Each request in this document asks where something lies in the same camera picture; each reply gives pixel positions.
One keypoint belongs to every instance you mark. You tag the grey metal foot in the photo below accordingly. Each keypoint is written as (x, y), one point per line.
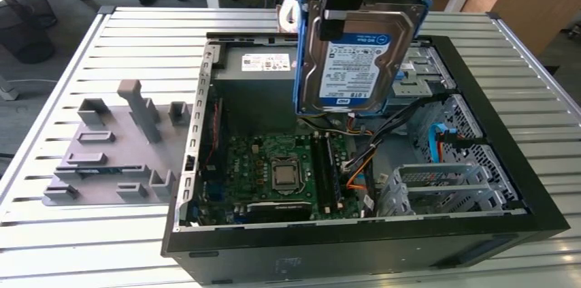
(6, 90)

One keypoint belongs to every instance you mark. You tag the hard disk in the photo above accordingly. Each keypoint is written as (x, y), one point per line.
(358, 63)

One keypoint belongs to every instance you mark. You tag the grey metal drive cage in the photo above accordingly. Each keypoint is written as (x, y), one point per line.
(407, 92)

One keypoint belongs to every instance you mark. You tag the metal disk bay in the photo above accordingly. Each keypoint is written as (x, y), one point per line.
(453, 188)

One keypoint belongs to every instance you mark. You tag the grey plastic parts rack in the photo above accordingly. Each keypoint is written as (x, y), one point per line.
(126, 153)

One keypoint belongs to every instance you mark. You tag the black open PC case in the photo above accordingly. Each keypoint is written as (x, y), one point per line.
(317, 257)

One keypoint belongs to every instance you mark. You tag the black graphics card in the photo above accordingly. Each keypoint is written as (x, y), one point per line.
(278, 213)

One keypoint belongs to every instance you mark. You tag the black case fan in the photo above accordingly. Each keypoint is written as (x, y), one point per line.
(212, 138)

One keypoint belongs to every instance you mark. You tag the black RAM slot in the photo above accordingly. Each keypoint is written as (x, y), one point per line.
(321, 172)
(334, 172)

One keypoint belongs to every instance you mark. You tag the silver CPU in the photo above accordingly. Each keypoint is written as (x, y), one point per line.
(285, 175)

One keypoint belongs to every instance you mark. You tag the black waste bin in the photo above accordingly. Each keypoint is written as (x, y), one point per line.
(26, 36)

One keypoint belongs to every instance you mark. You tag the green motherboard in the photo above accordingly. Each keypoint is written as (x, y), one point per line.
(297, 146)

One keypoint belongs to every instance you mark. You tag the grey power supply unit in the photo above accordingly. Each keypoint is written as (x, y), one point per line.
(253, 97)

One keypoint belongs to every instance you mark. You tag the CPU socket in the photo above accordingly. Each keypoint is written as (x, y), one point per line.
(272, 176)

